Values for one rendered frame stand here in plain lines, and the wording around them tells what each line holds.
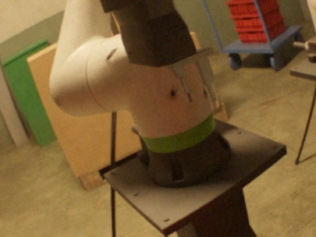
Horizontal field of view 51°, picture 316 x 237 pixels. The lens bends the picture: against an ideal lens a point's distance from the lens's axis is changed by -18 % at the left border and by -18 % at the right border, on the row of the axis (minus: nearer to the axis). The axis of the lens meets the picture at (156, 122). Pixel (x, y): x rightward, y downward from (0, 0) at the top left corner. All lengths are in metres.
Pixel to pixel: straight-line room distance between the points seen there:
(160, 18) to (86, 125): 2.29
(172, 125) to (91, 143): 2.08
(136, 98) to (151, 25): 0.26
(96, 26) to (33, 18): 3.87
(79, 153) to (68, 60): 2.01
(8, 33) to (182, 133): 4.09
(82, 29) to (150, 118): 0.22
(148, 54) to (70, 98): 0.34
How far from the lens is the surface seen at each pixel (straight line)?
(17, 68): 3.85
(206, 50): 0.36
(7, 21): 4.59
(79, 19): 0.71
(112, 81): 0.60
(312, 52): 1.03
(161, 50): 0.34
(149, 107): 0.58
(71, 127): 2.60
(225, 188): 0.59
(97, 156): 2.69
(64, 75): 0.67
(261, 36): 3.91
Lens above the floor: 1.25
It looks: 21 degrees down
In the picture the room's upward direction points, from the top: 21 degrees counter-clockwise
